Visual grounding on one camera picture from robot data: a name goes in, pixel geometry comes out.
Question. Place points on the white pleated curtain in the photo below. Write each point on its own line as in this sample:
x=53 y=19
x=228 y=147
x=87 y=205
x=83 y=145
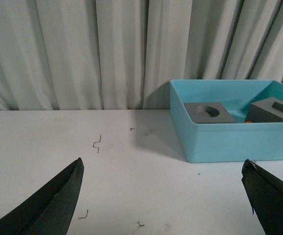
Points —
x=121 y=54

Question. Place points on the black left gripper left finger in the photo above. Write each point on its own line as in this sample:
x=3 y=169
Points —
x=49 y=210

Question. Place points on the gray block with round hole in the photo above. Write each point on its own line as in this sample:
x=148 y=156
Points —
x=208 y=112

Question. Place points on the light blue plastic box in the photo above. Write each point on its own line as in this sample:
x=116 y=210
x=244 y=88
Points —
x=226 y=142

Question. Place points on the gray block with square hole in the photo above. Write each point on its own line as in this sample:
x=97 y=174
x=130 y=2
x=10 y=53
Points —
x=266 y=110

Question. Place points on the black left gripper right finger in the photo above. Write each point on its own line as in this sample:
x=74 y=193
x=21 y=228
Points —
x=265 y=194

